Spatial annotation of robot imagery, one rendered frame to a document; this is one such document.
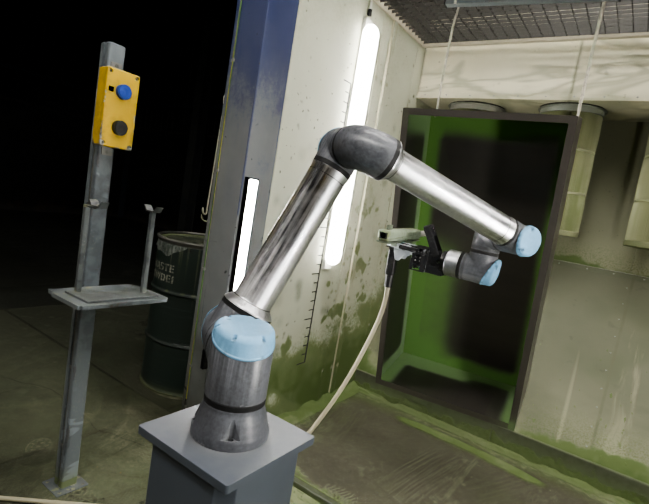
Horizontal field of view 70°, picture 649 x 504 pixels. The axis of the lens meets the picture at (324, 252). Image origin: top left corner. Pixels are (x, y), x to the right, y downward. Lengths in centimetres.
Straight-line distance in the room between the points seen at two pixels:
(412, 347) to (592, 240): 139
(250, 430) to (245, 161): 115
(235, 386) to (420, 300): 142
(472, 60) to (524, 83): 36
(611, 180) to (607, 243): 38
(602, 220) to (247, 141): 221
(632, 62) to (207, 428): 262
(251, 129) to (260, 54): 29
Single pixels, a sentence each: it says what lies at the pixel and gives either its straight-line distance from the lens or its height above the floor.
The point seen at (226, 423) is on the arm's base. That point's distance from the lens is 115.
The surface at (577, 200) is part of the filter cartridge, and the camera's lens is 298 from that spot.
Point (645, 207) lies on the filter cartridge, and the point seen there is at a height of 147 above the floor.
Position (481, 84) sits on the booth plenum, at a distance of 310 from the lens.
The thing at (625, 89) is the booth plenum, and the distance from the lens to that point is 295.
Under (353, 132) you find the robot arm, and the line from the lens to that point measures 121.
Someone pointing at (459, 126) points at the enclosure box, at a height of 164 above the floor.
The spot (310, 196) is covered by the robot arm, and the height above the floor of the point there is 124.
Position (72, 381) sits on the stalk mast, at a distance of 199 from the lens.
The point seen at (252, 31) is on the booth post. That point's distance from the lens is 210.
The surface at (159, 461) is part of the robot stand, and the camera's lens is 124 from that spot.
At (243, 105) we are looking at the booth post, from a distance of 202.
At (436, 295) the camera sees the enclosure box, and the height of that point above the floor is 87.
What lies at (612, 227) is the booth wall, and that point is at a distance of 327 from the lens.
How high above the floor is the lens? 124
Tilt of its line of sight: 6 degrees down
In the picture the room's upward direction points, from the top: 10 degrees clockwise
